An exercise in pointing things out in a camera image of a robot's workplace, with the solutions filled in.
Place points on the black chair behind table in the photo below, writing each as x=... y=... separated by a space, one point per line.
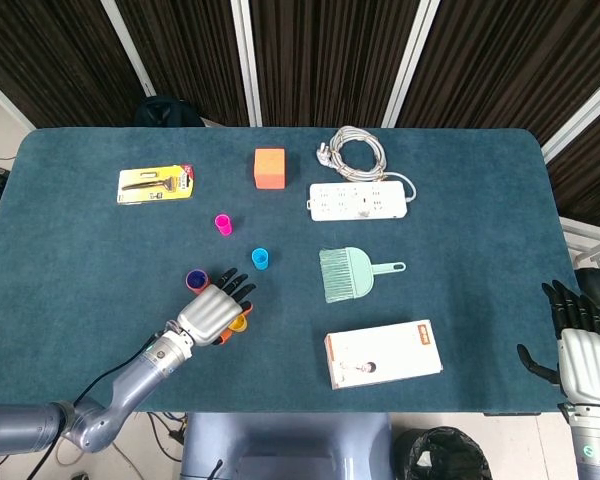
x=167 y=112

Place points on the white partition post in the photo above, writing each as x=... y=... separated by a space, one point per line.
x=410 y=60
x=5 y=100
x=580 y=120
x=246 y=60
x=127 y=47

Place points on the razor in yellow package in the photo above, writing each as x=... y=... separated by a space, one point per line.
x=155 y=186

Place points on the white power strip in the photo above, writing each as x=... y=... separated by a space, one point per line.
x=355 y=200

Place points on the magenta plastic cup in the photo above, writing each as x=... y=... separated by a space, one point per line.
x=224 y=225

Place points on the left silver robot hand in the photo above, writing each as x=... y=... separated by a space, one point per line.
x=207 y=315

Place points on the black trash bin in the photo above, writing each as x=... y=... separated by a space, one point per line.
x=445 y=455

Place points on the yellow plastic cup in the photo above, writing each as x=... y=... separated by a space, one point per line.
x=239 y=325

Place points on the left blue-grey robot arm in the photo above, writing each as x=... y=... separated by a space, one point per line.
x=130 y=382

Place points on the dark blue plastic cup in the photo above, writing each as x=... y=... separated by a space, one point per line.
x=196 y=279

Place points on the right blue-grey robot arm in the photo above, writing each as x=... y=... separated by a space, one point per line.
x=597 y=450

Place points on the mint green hand brush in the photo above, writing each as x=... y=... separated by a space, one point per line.
x=352 y=272

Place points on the white cardboard product box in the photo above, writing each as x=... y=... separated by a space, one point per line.
x=380 y=355

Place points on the light blue plastic cup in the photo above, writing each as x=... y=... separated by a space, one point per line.
x=261 y=259

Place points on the orange foam cube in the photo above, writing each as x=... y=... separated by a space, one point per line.
x=270 y=170

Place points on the white metal rack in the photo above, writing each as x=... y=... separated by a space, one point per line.
x=587 y=245

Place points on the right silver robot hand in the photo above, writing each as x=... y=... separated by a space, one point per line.
x=587 y=365

